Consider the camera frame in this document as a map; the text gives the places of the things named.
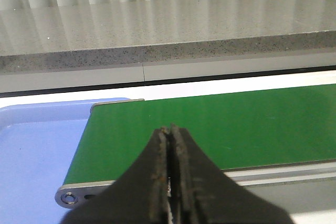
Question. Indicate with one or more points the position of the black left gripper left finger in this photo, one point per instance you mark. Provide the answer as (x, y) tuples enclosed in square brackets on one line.
[(138, 196)]

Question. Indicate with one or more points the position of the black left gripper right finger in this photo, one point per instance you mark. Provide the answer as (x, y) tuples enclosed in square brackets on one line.
[(202, 193)]

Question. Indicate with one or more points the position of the green conveyor belt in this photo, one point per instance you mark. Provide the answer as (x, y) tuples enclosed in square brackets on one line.
[(256, 137)]

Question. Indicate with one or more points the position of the blue plastic tray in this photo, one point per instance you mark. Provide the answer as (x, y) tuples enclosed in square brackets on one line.
[(38, 142)]

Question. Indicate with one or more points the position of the grey speckled stone counter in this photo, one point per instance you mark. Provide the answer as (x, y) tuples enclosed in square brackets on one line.
[(56, 38)]

